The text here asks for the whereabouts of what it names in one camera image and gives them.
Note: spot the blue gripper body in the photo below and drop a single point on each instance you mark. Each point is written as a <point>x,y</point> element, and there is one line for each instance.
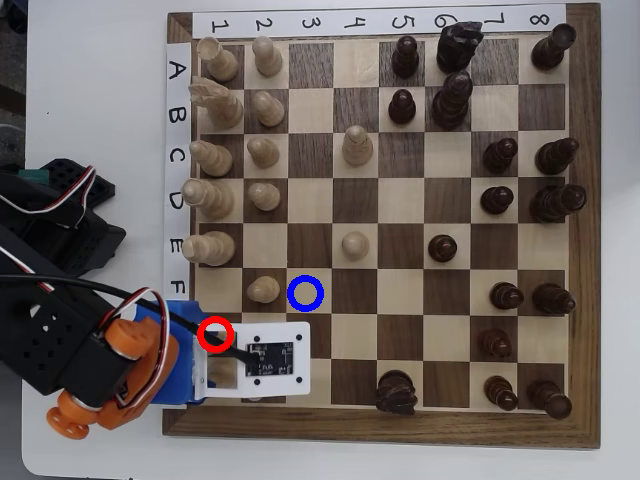
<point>176,320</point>

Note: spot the black and orange robot arm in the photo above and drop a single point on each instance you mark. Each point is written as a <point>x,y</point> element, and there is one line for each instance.
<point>40,340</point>

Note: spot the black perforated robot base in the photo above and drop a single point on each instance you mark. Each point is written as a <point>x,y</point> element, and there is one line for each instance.
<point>100,250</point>

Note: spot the light wooden chess king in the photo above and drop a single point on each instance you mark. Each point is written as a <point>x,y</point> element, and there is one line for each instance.
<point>210,248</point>

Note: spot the light wooden chess queen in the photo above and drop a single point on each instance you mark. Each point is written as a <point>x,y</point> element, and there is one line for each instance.
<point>210,199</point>

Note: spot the light wooden chess bishop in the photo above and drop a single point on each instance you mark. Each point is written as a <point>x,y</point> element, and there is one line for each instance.
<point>212,157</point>
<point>357,147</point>

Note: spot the white paper letter strip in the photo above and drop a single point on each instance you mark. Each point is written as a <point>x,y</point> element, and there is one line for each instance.
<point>172,130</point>

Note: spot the green terminal connector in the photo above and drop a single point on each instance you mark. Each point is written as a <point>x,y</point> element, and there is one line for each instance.
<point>32,175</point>

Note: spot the dark wooden chess knight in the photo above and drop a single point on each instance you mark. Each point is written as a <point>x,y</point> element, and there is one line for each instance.
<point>396,392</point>
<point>457,47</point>

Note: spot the wooden chessboard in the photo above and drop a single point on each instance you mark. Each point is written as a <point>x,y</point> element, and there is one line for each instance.
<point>400,200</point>

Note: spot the dark wooden chess pawn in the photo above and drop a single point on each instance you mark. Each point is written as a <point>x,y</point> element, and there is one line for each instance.
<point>501,393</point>
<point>402,107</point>
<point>405,57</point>
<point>500,156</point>
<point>442,249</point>
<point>495,343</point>
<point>506,296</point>
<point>497,200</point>

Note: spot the white paper number strip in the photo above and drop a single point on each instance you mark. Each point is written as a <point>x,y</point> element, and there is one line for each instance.
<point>330,15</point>

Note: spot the dark wooden chess queen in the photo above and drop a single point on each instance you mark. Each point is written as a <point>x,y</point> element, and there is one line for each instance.
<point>452,102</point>

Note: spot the dark wooden chess bishop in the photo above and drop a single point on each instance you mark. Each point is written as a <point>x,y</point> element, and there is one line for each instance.
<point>552,299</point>
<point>556,156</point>

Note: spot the dark wooden chess rook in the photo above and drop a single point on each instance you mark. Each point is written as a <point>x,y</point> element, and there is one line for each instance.
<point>552,47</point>
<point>550,398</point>

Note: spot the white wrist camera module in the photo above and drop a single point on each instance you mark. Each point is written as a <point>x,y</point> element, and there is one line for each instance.
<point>280,340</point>

